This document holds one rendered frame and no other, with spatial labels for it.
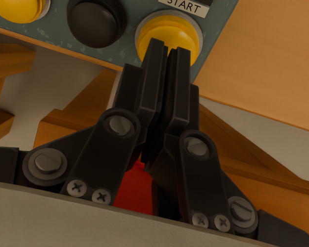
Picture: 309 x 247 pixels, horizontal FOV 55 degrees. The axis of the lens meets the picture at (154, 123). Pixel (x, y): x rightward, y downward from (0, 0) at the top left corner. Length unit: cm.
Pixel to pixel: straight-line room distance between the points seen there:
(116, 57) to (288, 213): 27
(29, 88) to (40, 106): 7
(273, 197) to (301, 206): 4
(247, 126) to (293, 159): 25
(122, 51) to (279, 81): 10
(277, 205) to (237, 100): 19
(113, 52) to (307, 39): 12
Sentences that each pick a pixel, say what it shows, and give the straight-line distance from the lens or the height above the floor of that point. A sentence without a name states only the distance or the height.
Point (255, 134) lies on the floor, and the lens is 123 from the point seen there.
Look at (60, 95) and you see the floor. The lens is 111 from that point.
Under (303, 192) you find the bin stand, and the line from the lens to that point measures 37.
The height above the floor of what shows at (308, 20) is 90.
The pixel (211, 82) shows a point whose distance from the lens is 18.
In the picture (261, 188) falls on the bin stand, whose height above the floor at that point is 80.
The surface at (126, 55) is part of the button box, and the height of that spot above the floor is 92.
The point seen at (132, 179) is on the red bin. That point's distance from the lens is 24.
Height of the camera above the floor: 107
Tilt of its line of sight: 75 degrees down
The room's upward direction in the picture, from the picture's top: 159 degrees clockwise
